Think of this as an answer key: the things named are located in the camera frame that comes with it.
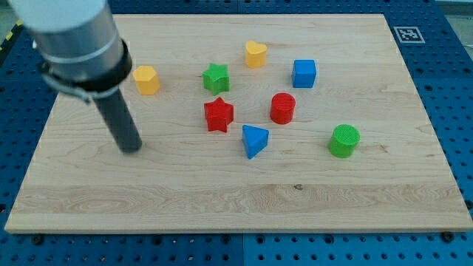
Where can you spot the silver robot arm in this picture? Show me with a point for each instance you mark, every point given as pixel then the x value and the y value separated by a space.
pixel 84 55

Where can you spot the blue cube block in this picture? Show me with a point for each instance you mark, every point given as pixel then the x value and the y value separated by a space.
pixel 304 73

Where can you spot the wooden board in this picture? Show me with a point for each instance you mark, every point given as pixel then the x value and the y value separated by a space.
pixel 186 179

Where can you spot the blue triangle block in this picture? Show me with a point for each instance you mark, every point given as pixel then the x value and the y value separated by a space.
pixel 254 140

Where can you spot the red star block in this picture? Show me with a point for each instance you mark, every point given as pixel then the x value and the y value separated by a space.
pixel 219 115

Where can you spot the red cylinder block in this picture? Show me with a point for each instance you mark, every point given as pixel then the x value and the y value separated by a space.
pixel 282 108

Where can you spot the green star block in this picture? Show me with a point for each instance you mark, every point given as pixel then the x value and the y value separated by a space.
pixel 216 78

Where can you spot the yellow heart block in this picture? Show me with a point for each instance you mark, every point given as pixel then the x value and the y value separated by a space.
pixel 255 54

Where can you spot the yellow hexagon block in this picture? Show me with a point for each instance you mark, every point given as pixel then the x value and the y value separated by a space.
pixel 146 79

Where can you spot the green cylinder block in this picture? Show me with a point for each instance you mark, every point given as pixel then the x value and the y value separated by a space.
pixel 344 140

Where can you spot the black cylindrical pointer rod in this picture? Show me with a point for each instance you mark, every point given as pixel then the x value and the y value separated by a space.
pixel 117 117

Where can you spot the white fiducial marker tag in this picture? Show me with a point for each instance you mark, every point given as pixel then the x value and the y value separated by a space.
pixel 409 35

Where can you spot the black board clamp bolt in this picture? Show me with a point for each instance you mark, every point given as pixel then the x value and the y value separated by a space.
pixel 37 239
pixel 447 236

